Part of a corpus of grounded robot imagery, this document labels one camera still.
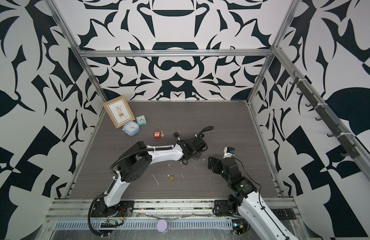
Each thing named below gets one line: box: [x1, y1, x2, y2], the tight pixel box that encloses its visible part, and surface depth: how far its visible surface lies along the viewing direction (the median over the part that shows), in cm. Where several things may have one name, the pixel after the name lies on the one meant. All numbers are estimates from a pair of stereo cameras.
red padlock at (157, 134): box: [154, 126, 162, 139], surface depth 102 cm
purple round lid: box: [156, 219, 169, 233], surface depth 64 cm
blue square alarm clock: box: [122, 121, 140, 137], surface depth 103 cm
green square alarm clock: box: [136, 114, 147, 126], surface depth 108 cm
